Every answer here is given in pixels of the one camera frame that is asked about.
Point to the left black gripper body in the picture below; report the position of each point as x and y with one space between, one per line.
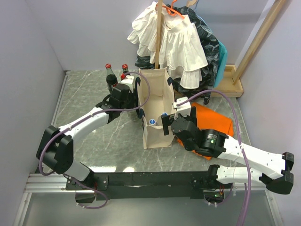
130 102

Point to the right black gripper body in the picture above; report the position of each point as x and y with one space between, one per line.
166 119

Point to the clear chang bottle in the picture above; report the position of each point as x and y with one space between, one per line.
133 115

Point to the coca-cola glass bottle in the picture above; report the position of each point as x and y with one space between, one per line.
111 78
125 68

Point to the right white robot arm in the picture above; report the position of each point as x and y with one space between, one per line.
259 166

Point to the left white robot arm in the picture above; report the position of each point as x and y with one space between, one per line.
56 149

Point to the beige canvas tote bag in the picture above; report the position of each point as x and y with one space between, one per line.
155 95

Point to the folded orange cloth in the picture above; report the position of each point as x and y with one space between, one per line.
214 127

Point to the wooden clothes rack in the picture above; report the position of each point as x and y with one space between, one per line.
231 83

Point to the white pleated garment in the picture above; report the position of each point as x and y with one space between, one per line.
181 52

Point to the teal blue garment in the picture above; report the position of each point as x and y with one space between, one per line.
223 53

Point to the dark shark print garment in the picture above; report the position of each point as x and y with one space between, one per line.
210 46

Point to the orange clothes hanger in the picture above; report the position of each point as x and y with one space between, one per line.
171 11

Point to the wooden clothes hanger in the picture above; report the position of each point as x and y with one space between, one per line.
191 3

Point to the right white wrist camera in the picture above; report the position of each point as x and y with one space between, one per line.
182 107

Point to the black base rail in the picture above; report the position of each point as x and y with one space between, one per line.
125 185

